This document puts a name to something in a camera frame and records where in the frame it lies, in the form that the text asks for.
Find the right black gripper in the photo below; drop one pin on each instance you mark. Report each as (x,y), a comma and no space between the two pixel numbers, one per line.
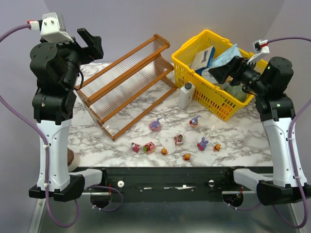
(231,69)

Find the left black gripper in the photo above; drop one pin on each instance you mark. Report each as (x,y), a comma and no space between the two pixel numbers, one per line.
(89,47)

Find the purple sitting bunny toy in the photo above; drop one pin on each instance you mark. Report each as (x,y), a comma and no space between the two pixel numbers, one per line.
(202,144)

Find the dark pink cake toy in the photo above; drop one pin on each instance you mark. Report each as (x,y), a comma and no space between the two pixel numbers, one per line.
(135,147)

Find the pink strawberry cake toy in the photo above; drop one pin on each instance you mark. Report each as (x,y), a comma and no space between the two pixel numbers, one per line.
(149,147)

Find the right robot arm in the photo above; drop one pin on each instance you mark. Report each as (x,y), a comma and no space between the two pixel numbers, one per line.
(276,110)

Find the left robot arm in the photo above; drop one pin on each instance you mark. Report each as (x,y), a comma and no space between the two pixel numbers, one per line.
(56,67)

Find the wooden tiered shelf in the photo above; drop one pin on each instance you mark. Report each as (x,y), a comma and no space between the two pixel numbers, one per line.
(113,88)

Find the light blue chips bag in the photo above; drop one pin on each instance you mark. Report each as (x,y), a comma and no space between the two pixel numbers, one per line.
(226,56)

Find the green melon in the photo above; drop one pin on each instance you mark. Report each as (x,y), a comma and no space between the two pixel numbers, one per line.
(236,92)

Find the grey round tin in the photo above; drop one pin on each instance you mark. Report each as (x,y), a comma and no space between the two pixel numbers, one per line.
(207,76)

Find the blue white box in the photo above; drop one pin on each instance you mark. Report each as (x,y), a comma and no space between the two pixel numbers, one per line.
(203,60)

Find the yellow plastic basket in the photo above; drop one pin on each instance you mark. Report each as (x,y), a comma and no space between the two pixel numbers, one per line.
(207,91)

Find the white bottle grey cap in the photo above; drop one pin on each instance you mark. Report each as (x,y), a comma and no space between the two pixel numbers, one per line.
(185,95)

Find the orange bear toy right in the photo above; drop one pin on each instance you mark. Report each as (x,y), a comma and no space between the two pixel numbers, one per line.
(217,147)

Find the orange bear toy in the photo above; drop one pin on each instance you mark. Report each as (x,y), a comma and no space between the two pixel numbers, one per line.
(217,147)
(186,157)

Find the pink white cake toy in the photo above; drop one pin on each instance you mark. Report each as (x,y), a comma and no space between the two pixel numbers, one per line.
(179,139)

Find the orange bear toy front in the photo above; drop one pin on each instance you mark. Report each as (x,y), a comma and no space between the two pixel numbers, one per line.
(186,157)

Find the small burger toy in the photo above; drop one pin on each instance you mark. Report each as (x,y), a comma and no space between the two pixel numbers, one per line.
(164,151)

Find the tape roll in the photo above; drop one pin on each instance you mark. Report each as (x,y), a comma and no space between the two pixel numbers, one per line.
(73,161)

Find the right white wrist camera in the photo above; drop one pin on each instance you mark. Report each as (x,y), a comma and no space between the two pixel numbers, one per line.
(261,49)

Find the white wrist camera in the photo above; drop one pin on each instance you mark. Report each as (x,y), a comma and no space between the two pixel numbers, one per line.
(53,29)
(261,49)

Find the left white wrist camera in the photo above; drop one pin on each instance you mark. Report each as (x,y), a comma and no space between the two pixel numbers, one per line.
(53,29)

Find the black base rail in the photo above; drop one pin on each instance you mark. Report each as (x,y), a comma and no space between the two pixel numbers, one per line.
(168,184)

